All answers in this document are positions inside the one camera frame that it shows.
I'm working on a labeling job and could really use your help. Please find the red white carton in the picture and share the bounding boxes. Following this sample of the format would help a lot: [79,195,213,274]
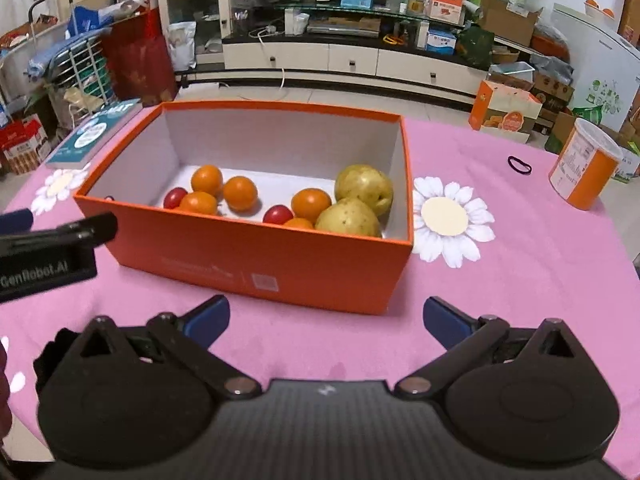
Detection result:
[1,114,51,174]

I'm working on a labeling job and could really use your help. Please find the yellow-green passion fruit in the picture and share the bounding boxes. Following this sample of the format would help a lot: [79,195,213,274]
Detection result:
[334,164,394,217]
[314,197,382,237]

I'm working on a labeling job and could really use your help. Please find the orange white canister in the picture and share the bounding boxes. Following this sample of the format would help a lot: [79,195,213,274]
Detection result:
[549,118,624,210]

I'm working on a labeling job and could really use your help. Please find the pink flowered tablecloth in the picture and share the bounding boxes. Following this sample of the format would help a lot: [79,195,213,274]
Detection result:
[1,118,639,477]

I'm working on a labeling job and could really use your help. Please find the red cherry tomato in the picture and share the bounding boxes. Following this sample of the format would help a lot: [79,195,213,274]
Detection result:
[163,186,189,209]
[262,205,294,226]

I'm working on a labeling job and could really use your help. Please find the orange cardboard box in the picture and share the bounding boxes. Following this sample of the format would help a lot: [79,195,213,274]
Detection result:
[75,101,413,315]

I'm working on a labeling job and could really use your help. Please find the kumquat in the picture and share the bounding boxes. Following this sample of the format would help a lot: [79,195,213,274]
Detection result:
[222,176,258,212]
[178,192,218,216]
[191,165,224,196]
[291,188,332,224]
[284,218,314,230]

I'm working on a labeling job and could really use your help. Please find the red paper bag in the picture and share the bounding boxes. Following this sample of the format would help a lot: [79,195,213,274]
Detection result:
[102,9,178,106]

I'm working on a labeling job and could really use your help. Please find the metal wire cart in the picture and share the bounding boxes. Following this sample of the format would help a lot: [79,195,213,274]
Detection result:
[1,0,118,130]

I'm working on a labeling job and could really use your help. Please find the white TV cabinet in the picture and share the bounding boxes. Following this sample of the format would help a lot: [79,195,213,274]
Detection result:
[224,41,487,103]

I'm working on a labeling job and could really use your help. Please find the white fridge with green print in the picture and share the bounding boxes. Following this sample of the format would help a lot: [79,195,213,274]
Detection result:
[551,3,639,131]

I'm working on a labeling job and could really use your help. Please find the orange fruit carton on floor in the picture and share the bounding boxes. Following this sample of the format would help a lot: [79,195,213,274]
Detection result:
[469,80,542,144]

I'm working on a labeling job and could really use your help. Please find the kumquat top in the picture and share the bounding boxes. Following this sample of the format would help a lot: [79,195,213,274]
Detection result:
[191,165,224,196]

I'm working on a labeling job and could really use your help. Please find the white glass door cabinet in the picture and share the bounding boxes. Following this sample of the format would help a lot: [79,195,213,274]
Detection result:
[158,0,232,64]

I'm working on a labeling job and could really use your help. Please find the teal book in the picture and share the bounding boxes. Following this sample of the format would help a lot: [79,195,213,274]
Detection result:
[46,99,142,169]

